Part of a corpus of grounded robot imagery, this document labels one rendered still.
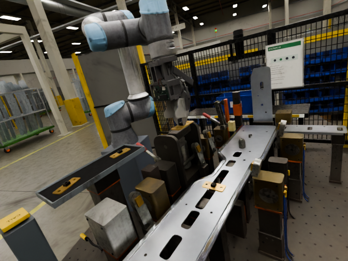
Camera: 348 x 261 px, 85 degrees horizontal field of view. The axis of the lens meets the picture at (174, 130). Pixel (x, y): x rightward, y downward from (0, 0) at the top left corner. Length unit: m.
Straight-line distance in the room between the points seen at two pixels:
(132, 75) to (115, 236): 0.72
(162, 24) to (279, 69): 1.13
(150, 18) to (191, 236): 0.59
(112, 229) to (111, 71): 3.03
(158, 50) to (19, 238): 0.61
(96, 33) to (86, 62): 3.08
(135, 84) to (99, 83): 2.61
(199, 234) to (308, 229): 0.57
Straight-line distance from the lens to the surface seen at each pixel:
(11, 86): 8.85
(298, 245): 0.99
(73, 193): 0.66
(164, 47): 0.56
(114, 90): 3.46
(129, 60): 1.02
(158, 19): 0.57
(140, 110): 1.03
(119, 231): 0.60
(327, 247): 1.01
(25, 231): 0.69
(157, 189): 0.66
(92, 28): 0.63
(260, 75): 1.30
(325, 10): 16.88
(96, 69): 3.59
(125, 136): 1.04
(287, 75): 1.56
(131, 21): 0.66
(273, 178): 0.71
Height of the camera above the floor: 1.45
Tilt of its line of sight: 18 degrees down
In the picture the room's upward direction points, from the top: 12 degrees counter-clockwise
